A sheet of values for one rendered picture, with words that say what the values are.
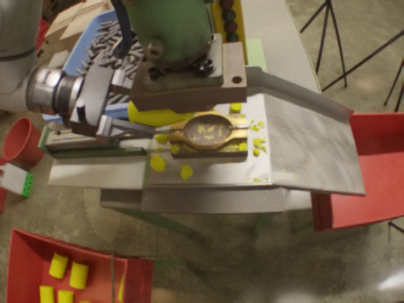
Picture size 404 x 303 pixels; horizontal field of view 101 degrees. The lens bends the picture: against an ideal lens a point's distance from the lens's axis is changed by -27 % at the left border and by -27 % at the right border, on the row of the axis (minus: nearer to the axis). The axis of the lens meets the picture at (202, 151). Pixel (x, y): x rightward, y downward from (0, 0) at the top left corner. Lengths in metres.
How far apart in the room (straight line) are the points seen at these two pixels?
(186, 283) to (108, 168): 1.08
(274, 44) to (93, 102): 0.60
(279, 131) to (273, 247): 1.02
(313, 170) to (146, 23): 0.48
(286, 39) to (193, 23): 0.60
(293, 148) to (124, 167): 0.40
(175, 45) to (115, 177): 0.39
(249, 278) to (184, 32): 1.37
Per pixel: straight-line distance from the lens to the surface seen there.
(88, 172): 0.62
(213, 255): 1.47
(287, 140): 0.55
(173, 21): 0.24
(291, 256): 1.48
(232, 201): 0.47
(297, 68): 0.72
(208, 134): 0.51
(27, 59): 0.45
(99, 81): 0.44
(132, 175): 0.54
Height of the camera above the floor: 1.45
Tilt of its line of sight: 63 degrees down
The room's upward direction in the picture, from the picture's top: 24 degrees counter-clockwise
